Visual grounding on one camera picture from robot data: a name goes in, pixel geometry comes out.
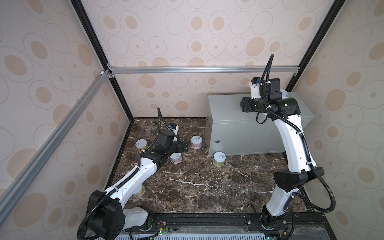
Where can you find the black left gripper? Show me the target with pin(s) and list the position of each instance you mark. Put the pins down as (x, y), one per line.
(186, 145)

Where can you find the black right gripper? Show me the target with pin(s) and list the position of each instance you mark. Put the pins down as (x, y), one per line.
(246, 104)

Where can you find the pink label can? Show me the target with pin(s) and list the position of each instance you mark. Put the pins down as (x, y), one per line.
(196, 142)

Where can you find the red label can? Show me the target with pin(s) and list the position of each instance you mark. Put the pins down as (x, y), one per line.
(176, 158)

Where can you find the yellow green label can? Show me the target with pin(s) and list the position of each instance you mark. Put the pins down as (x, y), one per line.
(139, 192)

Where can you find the teal label can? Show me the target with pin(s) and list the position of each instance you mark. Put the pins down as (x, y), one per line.
(284, 94)

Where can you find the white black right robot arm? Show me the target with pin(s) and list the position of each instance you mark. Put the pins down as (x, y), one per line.
(302, 168)

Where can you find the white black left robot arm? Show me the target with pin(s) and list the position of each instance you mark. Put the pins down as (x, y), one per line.
(105, 216)

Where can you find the grey metal cabinet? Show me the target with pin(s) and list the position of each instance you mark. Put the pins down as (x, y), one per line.
(235, 133)

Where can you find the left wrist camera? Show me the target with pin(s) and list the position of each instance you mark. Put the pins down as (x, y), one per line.
(174, 128)

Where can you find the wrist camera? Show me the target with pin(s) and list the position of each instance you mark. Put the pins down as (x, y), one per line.
(174, 128)
(269, 90)

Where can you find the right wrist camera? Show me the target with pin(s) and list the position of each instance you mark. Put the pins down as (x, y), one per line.
(269, 90)

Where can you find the horizontal aluminium rail back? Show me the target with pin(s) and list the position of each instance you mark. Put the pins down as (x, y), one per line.
(187, 70)

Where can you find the diagonal aluminium rail left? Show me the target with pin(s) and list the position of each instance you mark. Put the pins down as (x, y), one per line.
(21, 184)

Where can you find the black frame post right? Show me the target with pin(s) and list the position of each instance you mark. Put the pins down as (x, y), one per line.
(324, 28)

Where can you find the black frame post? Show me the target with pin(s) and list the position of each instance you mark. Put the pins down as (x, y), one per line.
(97, 47)
(324, 28)

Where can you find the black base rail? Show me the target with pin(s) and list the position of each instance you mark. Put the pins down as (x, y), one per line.
(209, 226)

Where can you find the black frame post left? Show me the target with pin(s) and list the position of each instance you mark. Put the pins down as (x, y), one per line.
(97, 47)

